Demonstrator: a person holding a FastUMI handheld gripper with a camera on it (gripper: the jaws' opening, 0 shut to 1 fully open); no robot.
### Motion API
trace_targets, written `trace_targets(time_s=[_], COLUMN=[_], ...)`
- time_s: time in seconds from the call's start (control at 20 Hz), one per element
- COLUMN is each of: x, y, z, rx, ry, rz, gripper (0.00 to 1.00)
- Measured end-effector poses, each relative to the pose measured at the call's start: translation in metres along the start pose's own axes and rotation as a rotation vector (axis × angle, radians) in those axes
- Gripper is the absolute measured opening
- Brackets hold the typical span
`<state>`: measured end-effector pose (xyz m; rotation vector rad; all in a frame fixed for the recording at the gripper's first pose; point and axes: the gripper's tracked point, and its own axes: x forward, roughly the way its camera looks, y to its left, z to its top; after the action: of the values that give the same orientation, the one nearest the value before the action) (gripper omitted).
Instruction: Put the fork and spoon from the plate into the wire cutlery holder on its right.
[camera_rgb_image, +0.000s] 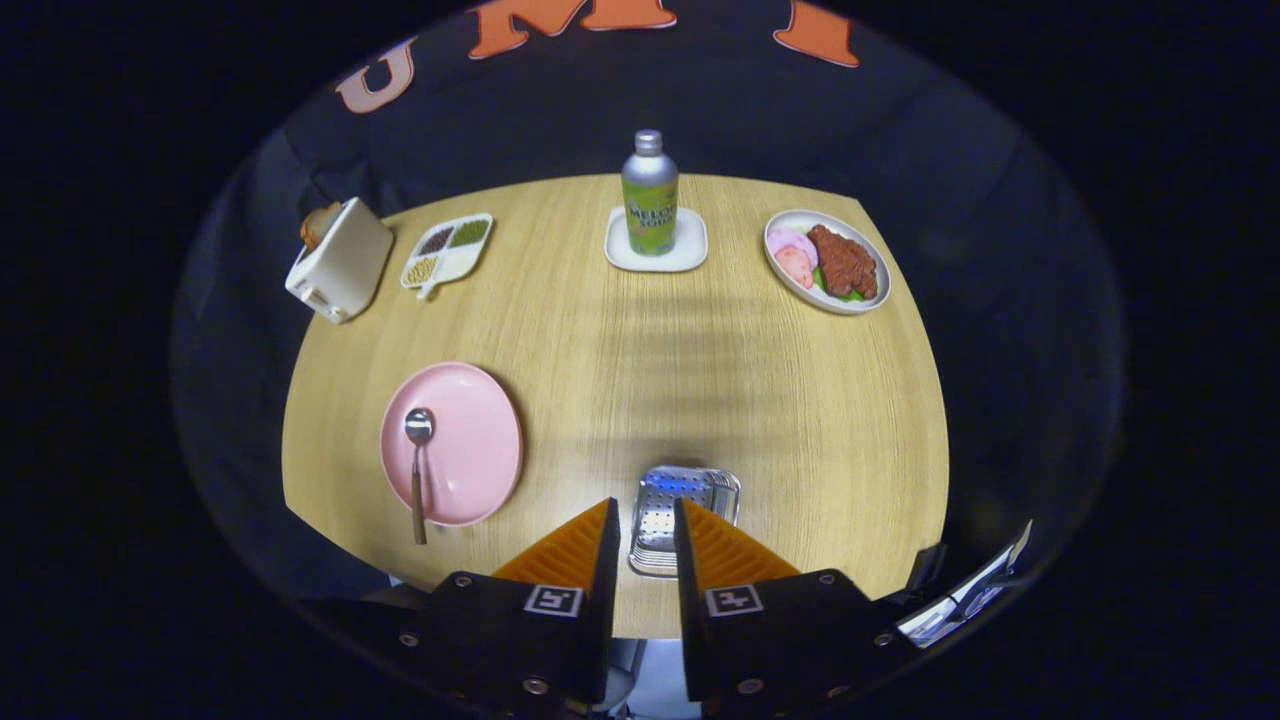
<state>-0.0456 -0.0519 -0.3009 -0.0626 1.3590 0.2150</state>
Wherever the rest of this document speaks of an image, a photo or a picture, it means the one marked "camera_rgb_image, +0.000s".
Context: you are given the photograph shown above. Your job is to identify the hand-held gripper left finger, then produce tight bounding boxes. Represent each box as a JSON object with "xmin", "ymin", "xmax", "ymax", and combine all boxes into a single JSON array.
[{"xmin": 395, "ymin": 497, "xmax": 622, "ymax": 716}]

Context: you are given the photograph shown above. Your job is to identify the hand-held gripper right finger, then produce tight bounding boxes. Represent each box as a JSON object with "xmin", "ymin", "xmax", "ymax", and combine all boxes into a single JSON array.
[{"xmin": 673, "ymin": 497, "xmax": 916, "ymax": 716}]

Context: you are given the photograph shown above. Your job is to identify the wooden handle metal spoon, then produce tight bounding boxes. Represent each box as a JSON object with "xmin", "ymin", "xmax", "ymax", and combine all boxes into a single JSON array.
[{"xmin": 404, "ymin": 408, "xmax": 435, "ymax": 546}]

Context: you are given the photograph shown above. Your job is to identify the pink round plate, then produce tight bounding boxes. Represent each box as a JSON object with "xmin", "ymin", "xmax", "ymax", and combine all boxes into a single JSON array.
[{"xmin": 379, "ymin": 362, "xmax": 524, "ymax": 528}]

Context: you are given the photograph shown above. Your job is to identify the white oval dish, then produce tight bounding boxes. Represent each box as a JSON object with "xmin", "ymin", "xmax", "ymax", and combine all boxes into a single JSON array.
[{"xmin": 764, "ymin": 209, "xmax": 892, "ymax": 316}]

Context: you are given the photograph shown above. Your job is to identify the white square coaster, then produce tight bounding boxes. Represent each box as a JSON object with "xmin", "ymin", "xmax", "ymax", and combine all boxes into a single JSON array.
[{"xmin": 604, "ymin": 206, "xmax": 709, "ymax": 273}]

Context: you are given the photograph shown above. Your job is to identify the pink ham slices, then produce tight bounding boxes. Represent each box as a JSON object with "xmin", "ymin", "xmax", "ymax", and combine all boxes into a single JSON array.
[{"xmin": 768, "ymin": 228, "xmax": 819, "ymax": 289}]

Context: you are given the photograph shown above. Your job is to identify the white divided snack dish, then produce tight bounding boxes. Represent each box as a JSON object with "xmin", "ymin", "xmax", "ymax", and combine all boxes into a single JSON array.
[{"xmin": 400, "ymin": 213, "xmax": 495, "ymax": 301}]

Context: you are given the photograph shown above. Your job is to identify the brown fried meat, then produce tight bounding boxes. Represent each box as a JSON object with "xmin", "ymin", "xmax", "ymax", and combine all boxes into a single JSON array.
[{"xmin": 808, "ymin": 224, "xmax": 879, "ymax": 299}]

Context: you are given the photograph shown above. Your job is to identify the green label soda bottle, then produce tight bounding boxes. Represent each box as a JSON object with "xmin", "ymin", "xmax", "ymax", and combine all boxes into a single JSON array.
[{"xmin": 621, "ymin": 129, "xmax": 680, "ymax": 257}]

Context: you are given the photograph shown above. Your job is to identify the cream white toaster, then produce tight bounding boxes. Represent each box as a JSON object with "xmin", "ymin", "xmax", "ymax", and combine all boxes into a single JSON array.
[{"xmin": 285, "ymin": 197, "xmax": 395, "ymax": 325}]

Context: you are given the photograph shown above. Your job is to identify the toasted bread slices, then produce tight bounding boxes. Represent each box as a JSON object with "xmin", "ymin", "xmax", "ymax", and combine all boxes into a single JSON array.
[{"xmin": 300, "ymin": 203, "xmax": 343, "ymax": 251}]

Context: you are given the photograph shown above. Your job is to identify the metal wire cutlery basket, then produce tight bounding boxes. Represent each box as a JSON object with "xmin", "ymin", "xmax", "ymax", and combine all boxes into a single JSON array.
[{"xmin": 628, "ymin": 465, "xmax": 742, "ymax": 579}]

